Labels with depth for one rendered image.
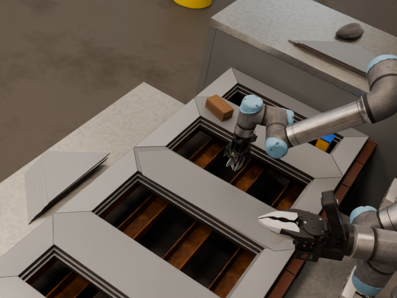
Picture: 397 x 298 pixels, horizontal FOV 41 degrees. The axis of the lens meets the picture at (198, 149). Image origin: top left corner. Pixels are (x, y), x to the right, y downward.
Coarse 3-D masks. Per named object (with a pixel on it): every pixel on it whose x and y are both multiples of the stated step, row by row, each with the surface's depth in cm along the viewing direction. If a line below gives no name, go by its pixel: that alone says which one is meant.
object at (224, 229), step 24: (264, 96) 251; (168, 144) 218; (336, 144) 239; (288, 168) 220; (120, 192) 197; (168, 192) 200; (192, 216) 197; (240, 240) 190; (72, 264) 172; (96, 288) 170
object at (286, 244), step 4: (284, 240) 190; (288, 240) 190; (280, 244) 188; (284, 244) 189; (288, 244) 189; (292, 244) 189; (276, 248) 187; (280, 248) 187; (284, 248) 187; (288, 248) 188; (292, 248) 188
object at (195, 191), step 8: (200, 176) 206; (208, 176) 207; (216, 176) 208; (192, 184) 202; (200, 184) 203; (208, 184) 204; (184, 192) 199; (192, 192) 200; (200, 192) 200; (192, 200) 197; (200, 200) 197
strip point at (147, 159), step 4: (140, 152) 211; (144, 152) 211; (148, 152) 211; (152, 152) 212; (156, 152) 212; (160, 152) 212; (164, 152) 213; (140, 156) 209; (144, 156) 209; (148, 156) 210; (152, 156) 210; (156, 156) 210; (160, 156) 211; (140, 160) 207; (144, 160) 208; (148, 160) 208; (152, 160) 208; (156, 160) 209; (140, 164) 206; (144, 164) 206; (148, 164) 206; (152, 164) 207; (144, 168) 205; (148, 168) 205; (144, 172) 203
